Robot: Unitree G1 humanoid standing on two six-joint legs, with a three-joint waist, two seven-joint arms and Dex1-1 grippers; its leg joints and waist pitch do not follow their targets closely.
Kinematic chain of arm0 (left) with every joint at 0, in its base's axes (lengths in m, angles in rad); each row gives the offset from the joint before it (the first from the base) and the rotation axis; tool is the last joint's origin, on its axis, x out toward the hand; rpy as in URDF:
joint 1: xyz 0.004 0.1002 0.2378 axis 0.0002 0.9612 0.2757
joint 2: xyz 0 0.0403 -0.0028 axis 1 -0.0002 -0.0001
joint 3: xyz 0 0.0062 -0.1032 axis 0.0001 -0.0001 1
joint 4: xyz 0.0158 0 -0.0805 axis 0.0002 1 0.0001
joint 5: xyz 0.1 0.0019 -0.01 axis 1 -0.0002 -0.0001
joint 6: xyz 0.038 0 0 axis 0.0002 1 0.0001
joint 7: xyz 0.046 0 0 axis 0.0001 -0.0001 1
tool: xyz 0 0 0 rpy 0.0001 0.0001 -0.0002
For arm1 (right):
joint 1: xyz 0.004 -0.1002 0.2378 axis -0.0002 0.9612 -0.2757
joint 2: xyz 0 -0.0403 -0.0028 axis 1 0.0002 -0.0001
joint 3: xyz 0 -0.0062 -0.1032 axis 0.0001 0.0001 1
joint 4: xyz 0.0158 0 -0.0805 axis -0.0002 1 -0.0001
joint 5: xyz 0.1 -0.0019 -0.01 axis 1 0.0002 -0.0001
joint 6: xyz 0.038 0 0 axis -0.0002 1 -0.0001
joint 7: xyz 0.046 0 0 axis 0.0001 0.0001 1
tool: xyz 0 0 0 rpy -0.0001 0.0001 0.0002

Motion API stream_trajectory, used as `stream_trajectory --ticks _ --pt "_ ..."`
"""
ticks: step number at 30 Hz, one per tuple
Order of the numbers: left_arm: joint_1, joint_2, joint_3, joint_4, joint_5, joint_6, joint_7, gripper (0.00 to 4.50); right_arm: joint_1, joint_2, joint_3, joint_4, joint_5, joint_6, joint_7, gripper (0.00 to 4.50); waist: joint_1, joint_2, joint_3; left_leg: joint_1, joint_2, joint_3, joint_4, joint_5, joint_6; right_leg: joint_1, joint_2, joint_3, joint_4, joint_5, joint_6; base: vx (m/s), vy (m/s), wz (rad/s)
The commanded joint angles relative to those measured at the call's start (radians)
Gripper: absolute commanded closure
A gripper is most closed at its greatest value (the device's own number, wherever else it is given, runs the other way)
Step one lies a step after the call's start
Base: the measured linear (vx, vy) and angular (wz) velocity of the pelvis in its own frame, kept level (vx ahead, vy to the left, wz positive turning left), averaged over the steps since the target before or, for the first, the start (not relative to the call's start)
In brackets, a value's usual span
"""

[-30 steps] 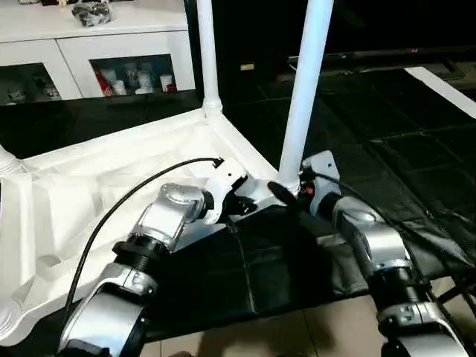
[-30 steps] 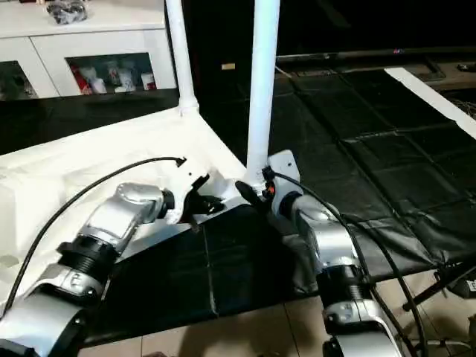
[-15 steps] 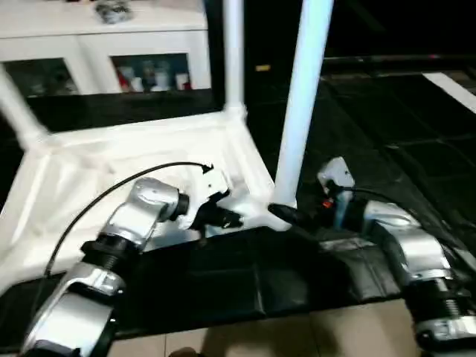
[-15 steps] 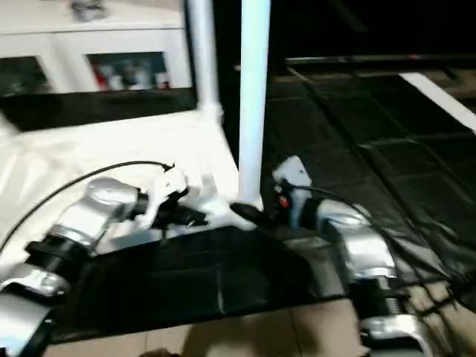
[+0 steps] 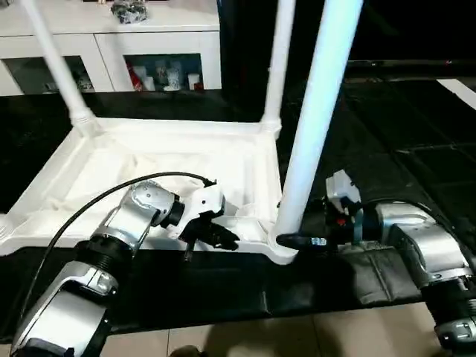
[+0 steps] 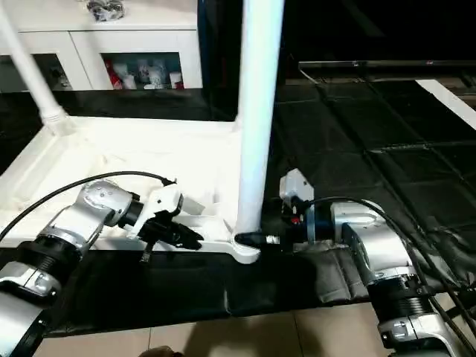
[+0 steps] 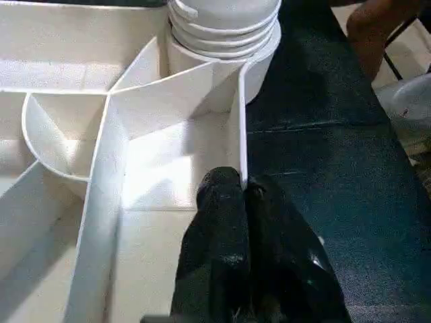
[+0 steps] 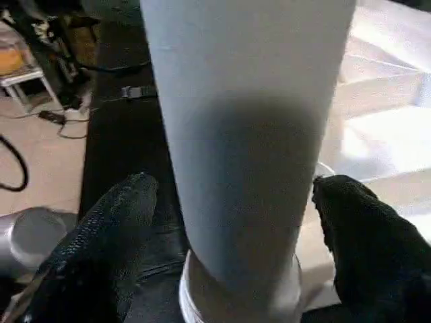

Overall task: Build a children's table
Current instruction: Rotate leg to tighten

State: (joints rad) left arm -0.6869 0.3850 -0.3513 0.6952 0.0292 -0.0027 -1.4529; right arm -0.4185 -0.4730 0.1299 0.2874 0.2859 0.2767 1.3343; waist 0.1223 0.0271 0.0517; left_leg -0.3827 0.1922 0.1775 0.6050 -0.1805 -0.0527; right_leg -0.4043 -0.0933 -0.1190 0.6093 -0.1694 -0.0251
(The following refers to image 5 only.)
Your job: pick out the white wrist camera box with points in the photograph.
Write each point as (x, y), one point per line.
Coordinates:
(342, 190)
(201, 204)

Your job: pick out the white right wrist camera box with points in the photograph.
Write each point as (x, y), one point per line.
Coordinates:
(342, 190)

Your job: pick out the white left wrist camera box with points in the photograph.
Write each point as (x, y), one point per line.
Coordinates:
(201, 204)

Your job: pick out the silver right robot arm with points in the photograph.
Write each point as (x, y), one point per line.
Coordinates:
(424, 245)

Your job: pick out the white cabinet with glass doors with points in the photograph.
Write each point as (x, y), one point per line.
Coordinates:
(111, 37)

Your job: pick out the white plastic table top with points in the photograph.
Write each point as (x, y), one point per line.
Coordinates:
(149, 160)

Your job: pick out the crumpled silver black object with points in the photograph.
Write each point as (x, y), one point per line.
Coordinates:
(129, 10)

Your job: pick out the glossy black long bar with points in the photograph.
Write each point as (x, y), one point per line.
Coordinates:
(416, 64)

